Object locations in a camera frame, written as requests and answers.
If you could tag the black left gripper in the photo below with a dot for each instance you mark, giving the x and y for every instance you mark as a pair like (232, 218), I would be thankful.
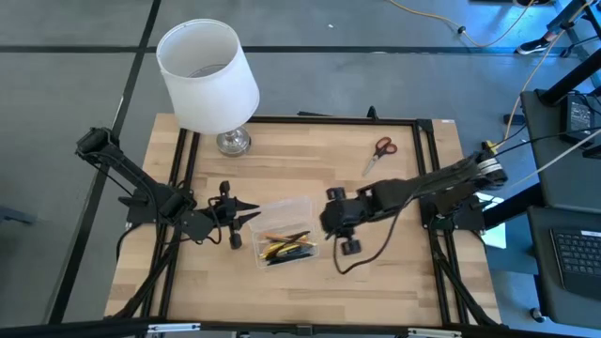
(227, 213)

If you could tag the white shade table lamp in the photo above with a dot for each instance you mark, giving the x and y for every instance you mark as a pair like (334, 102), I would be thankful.
(206, 84)

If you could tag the grey chair leg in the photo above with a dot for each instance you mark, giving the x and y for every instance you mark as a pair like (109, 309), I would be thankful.
(14, 216)

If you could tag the clear plastic supply box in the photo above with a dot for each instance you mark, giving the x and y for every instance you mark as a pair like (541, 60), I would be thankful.
(282, 211)

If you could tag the black power adapter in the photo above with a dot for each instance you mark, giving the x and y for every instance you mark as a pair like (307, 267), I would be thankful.
(578, 117)

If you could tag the grey metal stand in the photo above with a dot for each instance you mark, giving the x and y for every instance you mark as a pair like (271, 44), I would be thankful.
(570, 19)

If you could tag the black support pole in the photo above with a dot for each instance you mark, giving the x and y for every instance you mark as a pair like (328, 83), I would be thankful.
(516, 204)
(568, 80)

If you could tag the black marker pen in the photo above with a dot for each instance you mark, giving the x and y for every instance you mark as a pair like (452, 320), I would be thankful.
(300, 255)

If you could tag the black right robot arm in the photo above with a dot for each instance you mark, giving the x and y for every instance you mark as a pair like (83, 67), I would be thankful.
(436, 180)

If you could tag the white paper sheet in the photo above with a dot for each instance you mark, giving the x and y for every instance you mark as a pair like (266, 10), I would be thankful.
(497, 235)

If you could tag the black caster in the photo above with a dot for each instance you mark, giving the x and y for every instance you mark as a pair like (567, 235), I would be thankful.
(537, 314)

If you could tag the black side desk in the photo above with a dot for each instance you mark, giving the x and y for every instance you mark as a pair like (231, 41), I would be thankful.
(563, 183)

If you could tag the yellow highlighter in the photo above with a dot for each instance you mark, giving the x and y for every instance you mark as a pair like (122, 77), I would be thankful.
(291, 250)
(268, 252)

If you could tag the person's shoe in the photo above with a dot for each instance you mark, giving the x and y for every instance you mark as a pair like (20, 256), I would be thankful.
(533, 47)

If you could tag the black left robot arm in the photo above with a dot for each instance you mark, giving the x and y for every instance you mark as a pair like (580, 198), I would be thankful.
(127, 171)

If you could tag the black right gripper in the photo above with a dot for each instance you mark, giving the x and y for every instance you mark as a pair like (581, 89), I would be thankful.
(343, 213)

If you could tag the black laptop keyboard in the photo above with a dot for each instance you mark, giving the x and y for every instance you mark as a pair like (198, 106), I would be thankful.
(580, 258)

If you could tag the slim black pen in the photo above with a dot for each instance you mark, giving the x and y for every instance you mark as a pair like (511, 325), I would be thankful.
(300, 235)

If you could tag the black table frame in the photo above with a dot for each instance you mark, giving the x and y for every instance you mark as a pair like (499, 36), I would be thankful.
(328, 120)

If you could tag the orange pencil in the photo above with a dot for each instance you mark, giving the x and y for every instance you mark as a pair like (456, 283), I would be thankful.
(282, 236)
(305, 243)

